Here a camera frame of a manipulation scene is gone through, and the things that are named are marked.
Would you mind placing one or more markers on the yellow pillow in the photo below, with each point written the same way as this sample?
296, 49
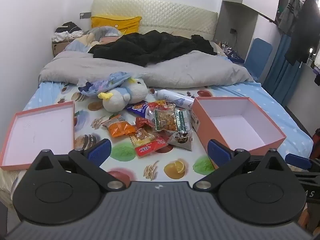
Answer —
117, 23

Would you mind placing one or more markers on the small red snack packet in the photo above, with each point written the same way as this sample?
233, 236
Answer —
143, 123

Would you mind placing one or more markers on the clear nut snack packet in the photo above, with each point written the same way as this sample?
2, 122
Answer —
166, 120

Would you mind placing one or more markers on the blue curtain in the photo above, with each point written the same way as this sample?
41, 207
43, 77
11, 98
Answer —
280, 72

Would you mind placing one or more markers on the cream quilted headboard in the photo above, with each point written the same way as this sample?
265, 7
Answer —
175, 15

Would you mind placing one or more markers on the cartoon printed quilt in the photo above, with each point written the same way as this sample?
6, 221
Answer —
82, 41

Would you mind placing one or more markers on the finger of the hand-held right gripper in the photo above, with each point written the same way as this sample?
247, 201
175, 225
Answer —
297, 161

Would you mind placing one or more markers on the pink box lid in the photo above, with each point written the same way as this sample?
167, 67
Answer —
37, 135

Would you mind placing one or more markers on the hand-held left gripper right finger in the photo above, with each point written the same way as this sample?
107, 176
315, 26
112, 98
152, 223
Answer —
217, 153

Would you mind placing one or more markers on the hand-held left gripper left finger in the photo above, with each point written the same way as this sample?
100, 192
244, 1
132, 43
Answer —
100, 150

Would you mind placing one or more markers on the brown cardboard box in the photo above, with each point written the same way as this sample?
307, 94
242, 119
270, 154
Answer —
58, 48

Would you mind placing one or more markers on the white and blue plush toy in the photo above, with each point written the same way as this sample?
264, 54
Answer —
125, 95

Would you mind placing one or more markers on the black hanging garment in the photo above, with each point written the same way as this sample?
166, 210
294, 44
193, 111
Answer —
305, 30

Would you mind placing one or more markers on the group of small bottles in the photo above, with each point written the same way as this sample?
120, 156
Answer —
222, 45

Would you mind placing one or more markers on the grey blanket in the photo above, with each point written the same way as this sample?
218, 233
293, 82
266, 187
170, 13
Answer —
175, 72

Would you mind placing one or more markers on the white spray bottle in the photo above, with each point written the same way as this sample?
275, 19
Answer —
175, 98

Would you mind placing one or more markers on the blue snack bag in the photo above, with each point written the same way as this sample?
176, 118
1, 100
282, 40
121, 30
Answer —
137, 108

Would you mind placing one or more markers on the pink cardboard box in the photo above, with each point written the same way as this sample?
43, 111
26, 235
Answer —
237, 130

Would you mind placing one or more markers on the dark triangular snack packet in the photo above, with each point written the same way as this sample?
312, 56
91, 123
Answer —
181, 140

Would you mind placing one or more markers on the black wall plug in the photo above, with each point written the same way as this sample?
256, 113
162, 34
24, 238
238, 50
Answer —
233, 31

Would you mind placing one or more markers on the light blue plastic bag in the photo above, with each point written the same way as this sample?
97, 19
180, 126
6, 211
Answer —
100, 83

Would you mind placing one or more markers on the pile of clothes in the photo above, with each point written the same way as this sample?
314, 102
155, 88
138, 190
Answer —
67, 31

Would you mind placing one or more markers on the black cloth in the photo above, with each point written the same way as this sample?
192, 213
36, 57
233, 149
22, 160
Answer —
150, 46

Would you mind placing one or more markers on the clear red candy packet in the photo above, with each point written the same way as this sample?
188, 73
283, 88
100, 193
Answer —
161, 105

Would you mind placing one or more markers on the red and white snack packet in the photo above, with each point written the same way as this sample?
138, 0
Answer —
150, 148

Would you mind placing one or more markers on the blue chair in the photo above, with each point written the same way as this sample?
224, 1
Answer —
257, 55

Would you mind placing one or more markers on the yellow clear snack packet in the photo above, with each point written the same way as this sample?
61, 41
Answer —
142, 137

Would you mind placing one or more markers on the orange snack packet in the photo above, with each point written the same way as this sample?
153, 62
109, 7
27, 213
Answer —
118, 128

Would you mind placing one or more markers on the fruit printed bed sheet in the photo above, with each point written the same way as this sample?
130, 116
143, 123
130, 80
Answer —
140, 166

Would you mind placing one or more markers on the dark blue cloth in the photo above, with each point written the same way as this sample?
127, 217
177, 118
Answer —
235, 57

